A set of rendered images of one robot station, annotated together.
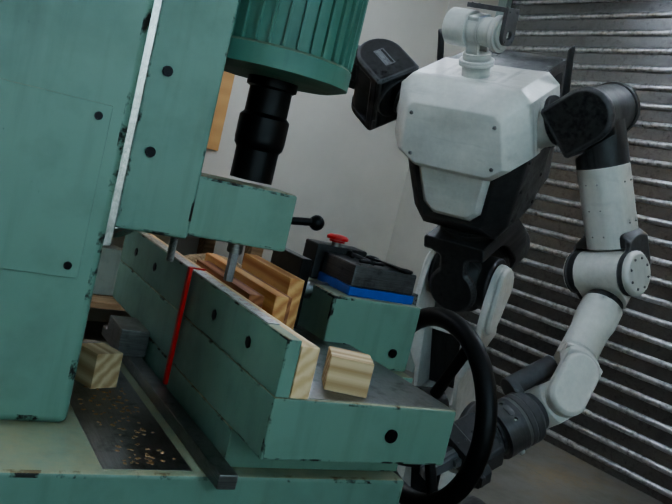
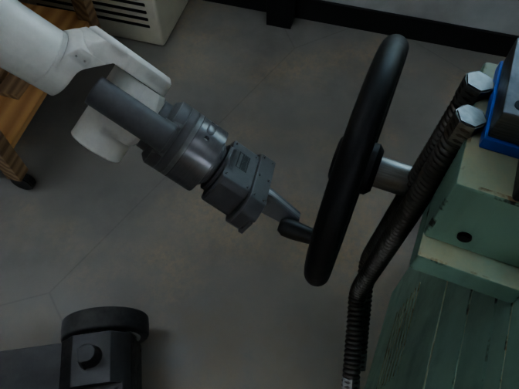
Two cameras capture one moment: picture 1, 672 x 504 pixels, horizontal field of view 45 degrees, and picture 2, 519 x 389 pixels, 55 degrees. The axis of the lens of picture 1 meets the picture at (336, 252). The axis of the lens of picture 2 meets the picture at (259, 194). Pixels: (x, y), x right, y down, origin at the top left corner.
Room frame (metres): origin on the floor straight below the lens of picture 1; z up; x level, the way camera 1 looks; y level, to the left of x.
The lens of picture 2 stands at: (1.42, 0.01, 1.27)
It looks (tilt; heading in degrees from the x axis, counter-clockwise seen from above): 59 degrees down; 232
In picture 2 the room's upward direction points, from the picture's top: straight up
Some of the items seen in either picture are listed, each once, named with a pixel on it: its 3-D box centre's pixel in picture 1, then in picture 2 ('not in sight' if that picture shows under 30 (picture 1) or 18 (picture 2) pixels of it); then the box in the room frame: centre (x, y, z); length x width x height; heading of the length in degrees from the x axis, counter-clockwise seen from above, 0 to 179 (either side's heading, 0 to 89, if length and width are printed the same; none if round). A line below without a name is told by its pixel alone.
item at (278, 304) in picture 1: (238, 293); not in sight; (1.03, 0.11, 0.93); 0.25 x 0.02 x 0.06; 30
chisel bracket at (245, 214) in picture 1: (226, 215); not in sight; (0.96, 0.14, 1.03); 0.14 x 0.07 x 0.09; 120
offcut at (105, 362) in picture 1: (97, 365); not in sight; (0.94, 0.24, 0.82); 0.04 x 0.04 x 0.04; 51
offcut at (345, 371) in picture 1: (347, 371); not in sight; (0.80, -0.04, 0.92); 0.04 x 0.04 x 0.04; 5
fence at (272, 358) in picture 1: (187, 289); not in sight; (0.98, 0.17, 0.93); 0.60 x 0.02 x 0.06; 30
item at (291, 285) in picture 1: (266, 292); not in sight; (1.04, 0.07, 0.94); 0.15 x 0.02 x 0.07; 30
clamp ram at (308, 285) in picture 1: (305, 288); not in sight; (1.06, 0.03, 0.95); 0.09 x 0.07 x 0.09; 30
